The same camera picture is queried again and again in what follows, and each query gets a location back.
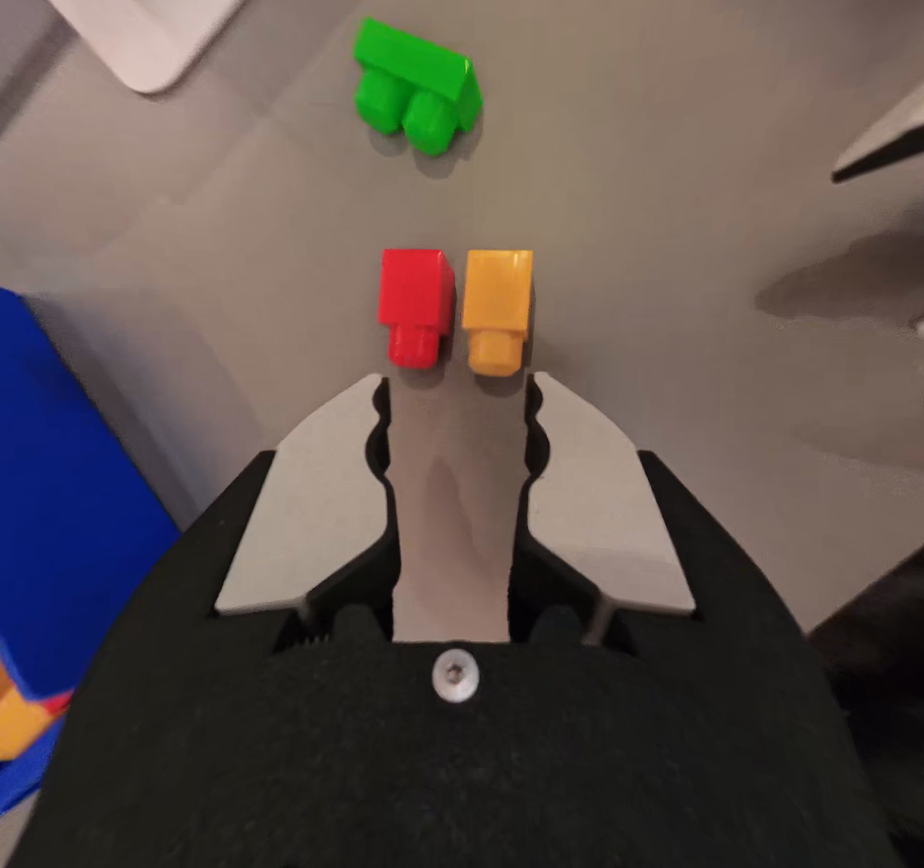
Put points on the red one-stud toy block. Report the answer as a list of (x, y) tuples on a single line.
[(415, 290)]

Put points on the blue plastic bin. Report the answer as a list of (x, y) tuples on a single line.
[(72, 485)]

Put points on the white stand with wooden board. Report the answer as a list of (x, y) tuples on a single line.
[(144, 1)]

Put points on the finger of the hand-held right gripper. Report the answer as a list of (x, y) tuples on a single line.
[(895, 138)]

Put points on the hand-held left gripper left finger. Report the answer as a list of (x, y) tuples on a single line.
[(310, 514)]

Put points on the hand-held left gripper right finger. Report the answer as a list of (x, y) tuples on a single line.
[(603, 514)]

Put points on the green two-stud toy block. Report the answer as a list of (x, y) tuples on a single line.
[(411, 66)]

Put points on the person's dark clothing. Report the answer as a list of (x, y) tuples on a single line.
[(881, 702)]

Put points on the yellow one-stud toy block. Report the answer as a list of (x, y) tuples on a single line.
[(498, 290)]

